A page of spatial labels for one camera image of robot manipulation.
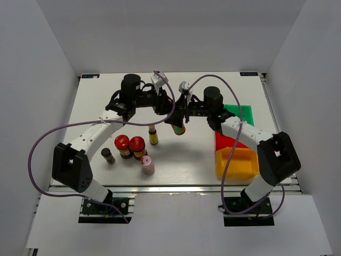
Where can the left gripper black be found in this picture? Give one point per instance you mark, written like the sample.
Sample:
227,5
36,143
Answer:
163,104

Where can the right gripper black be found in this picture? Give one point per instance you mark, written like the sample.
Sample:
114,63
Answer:
177,118

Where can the yellow cap sauce bottle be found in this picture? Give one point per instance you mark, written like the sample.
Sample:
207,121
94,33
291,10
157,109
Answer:
176,119

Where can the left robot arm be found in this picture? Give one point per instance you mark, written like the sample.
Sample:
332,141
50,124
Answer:
71,161

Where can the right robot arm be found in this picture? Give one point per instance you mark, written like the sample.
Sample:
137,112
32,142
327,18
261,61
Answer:
277,158

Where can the small yellow label bottle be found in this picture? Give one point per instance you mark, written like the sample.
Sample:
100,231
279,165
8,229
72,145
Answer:
153,136

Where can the red lid jar front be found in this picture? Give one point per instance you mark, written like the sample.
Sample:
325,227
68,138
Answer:
137,146

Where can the red lid jar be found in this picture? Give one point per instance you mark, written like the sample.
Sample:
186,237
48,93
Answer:
137,146
122,144

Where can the red plastic bin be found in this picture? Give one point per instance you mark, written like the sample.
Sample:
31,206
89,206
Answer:
222,141

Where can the red lid jar rear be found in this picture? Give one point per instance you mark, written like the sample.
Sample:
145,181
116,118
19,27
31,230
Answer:
122,144

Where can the pink cap spice shaker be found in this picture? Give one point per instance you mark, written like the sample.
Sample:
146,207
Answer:
147,164

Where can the green plastic bin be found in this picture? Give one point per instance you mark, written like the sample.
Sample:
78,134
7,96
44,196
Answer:
247,114

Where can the right blue table label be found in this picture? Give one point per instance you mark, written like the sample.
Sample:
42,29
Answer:
243,73

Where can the blue table label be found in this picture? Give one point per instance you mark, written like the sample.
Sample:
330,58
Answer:
243,73
90,76

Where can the black cap spice jar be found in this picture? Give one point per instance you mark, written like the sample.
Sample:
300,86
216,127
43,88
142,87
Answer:
107,155

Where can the yellow plastic bin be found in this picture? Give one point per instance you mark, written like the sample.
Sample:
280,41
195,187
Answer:
243,164

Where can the left blue table label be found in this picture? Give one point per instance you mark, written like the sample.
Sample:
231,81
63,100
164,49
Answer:
90,76

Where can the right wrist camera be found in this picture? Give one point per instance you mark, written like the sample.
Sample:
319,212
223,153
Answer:
184,89

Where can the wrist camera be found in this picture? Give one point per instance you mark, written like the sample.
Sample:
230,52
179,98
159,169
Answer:
158,79
184,89

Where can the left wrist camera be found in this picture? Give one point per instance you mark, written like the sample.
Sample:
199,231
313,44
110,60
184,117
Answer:
158,79

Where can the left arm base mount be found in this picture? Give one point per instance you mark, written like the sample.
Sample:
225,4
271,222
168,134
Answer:
100,214

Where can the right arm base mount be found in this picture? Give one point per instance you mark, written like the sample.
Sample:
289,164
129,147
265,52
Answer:
258,217

